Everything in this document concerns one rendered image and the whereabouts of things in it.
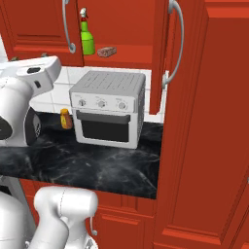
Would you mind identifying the toaster oven glass door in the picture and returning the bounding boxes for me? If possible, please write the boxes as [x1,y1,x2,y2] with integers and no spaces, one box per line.
[75,110,132,146]

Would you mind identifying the red wall cabinet door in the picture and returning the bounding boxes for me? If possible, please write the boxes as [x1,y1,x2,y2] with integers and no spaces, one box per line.
[148,0,171,117]
[0,0,86,68]

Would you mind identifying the green spray bottle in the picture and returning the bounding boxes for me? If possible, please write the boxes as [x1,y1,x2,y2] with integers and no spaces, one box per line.
[79,8,96,56]

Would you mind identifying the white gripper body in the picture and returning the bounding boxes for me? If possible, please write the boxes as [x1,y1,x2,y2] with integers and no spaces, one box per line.
[0,54,63,81]

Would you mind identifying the red drawer front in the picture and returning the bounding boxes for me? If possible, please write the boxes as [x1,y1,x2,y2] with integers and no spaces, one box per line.
[18,178,158,218]

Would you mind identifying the red base cabinet door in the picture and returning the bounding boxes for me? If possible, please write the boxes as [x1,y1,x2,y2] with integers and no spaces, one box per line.
[85,205,157,249]

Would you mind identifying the dark toaster oven door handle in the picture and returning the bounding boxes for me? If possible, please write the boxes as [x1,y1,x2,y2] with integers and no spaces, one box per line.
[76,110,131,125]

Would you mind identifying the grey curved cabinet handle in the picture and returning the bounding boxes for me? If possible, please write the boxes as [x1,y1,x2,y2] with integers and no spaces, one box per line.
[160,0,185,90]
[61,0,78,54]

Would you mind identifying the red wall cabinet body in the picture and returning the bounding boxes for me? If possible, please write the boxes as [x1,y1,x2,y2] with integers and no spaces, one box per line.
[76,0,156,70]

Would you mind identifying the brown bar soap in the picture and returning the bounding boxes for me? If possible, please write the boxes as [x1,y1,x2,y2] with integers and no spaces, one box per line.
[96,46,118,58]

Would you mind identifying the grey base cabinet handle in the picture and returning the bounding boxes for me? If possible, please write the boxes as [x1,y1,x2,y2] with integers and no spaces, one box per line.
[89,215,98,237]

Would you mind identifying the orange jar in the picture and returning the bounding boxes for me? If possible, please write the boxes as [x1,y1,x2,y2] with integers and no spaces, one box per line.
[59,108,74,130]

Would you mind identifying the grey toaster oven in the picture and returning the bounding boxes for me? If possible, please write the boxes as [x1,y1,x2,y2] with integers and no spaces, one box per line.
[68,70,147,151]

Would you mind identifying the tall red cabinet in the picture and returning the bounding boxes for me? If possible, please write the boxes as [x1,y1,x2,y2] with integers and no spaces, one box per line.
[153,0,249,249]

